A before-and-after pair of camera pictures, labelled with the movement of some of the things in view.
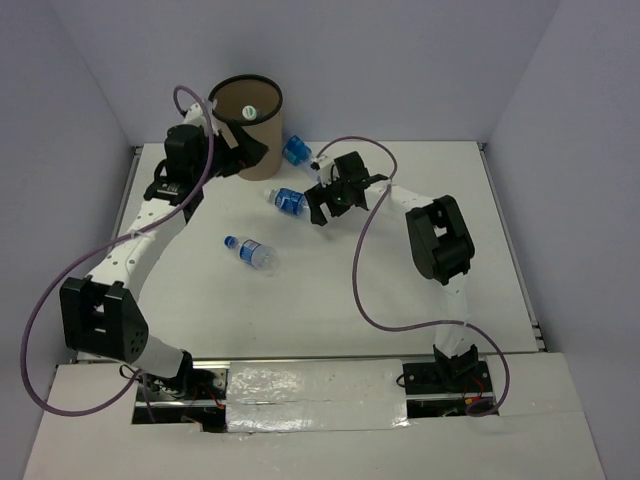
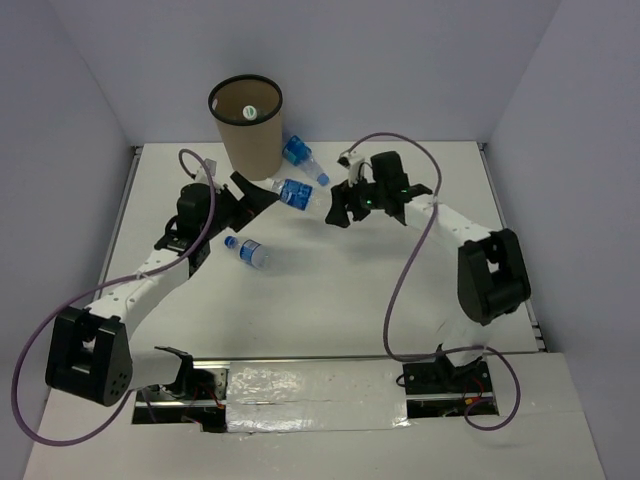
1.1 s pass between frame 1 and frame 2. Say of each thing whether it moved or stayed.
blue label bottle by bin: stayed
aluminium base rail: stayed
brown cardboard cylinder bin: stayed
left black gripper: moved
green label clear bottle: stayed
